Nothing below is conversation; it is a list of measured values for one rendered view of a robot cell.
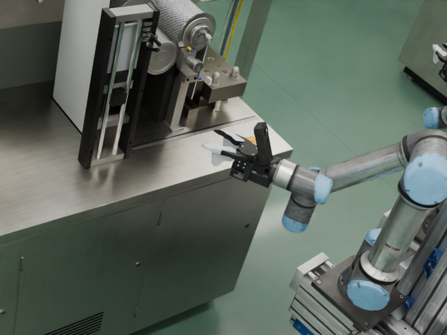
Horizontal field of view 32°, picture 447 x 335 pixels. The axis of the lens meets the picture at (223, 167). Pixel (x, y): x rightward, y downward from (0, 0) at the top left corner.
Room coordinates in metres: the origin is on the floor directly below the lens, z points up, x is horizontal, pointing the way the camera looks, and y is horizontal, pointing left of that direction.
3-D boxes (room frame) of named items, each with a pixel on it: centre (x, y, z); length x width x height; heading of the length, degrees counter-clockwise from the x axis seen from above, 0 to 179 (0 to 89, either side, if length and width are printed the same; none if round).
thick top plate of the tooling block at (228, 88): (2.46, 0.21, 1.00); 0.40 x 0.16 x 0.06; 48
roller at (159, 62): (2.21, 0.39, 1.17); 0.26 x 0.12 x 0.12; 48
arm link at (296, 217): (1.68, -0.24, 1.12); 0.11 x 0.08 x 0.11; 171
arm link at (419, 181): (1.62, -0.50, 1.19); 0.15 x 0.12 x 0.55; 171
